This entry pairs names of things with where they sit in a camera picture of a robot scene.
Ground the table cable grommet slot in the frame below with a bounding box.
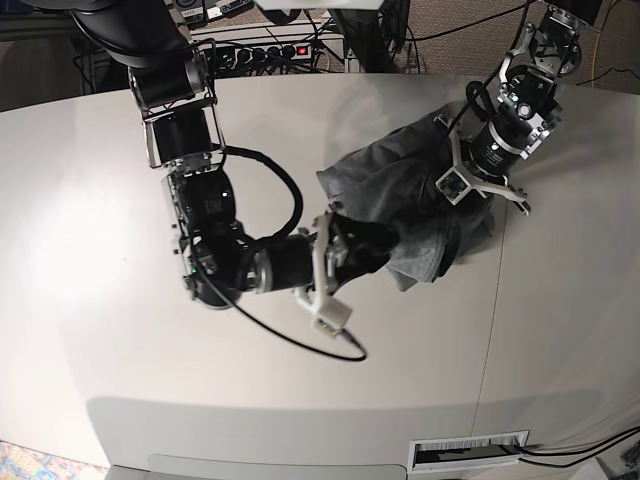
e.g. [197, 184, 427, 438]
[407, 430, 529, 474]

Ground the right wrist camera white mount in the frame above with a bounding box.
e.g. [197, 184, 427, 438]
[294, 212, 352, 337]

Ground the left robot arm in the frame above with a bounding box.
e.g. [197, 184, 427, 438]
[435, 1, 601, 214]

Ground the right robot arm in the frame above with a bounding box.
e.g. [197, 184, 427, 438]
[70, 1, 398, 309]

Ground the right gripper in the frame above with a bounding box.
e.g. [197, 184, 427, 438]
[319, 214, 400, 293]

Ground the black foot pedal middle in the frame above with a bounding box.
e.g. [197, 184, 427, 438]
[174, 0, 206, 24]

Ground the black power strip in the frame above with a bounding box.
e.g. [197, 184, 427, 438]
[216, 42, 314, 70]

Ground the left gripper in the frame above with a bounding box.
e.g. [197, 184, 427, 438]
[439, 134, 510, 200]

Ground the grey T-shirt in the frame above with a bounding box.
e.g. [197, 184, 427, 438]
[316, 101, 495, 291]

